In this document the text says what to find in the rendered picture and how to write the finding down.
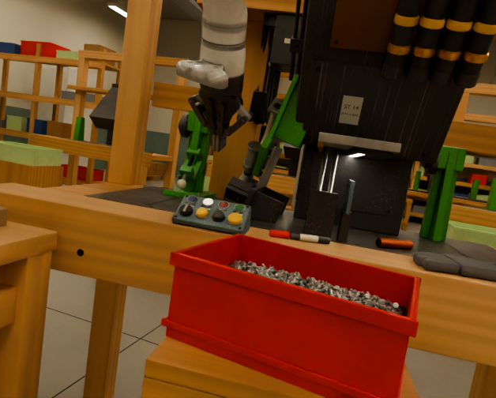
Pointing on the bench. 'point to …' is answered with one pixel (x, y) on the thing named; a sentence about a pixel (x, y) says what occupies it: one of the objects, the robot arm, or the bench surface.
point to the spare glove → (464, 266)
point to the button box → (212, 218)
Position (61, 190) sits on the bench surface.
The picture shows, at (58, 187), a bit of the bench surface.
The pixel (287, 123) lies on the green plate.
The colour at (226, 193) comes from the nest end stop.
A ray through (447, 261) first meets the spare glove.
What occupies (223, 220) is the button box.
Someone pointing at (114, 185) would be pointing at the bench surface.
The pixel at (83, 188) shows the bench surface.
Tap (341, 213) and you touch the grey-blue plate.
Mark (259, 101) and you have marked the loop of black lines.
